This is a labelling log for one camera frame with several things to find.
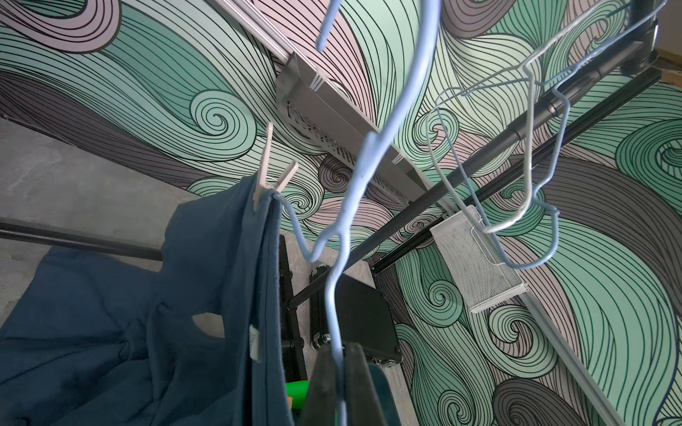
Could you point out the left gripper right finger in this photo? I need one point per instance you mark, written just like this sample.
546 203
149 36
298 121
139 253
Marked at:
362 402

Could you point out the green plastic basket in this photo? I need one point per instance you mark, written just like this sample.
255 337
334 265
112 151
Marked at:
297 394

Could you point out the teal plastic tray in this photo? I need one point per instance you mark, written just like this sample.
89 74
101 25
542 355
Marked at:
385 396

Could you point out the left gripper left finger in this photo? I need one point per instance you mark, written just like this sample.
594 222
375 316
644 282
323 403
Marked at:
320 407

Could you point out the black clothes rack frame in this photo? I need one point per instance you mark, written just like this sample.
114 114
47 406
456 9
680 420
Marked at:
183 90

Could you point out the white wire hanger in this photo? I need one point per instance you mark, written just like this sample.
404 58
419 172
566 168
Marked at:
552 98

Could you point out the clear mesh wall bin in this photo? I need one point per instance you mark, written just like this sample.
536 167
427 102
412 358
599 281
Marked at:
483 279

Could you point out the black ribbed case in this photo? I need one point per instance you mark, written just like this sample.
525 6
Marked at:
364 318

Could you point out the slate blue t-shirt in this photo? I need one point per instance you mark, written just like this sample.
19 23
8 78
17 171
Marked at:
95 341

